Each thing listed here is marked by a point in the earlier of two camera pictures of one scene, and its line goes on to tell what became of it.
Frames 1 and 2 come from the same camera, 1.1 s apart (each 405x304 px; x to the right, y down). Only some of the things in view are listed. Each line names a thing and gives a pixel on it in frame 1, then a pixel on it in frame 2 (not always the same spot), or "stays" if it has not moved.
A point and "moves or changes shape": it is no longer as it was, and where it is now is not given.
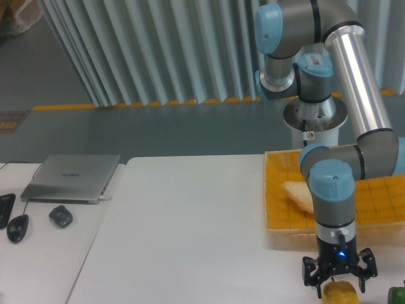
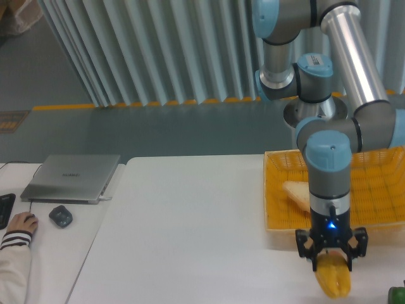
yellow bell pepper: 339,292 moves or changes shape
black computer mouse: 17,228 -> 28,216
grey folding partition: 138,52 stays
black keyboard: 6,203 stays
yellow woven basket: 379,202 stays
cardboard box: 18,16 stays
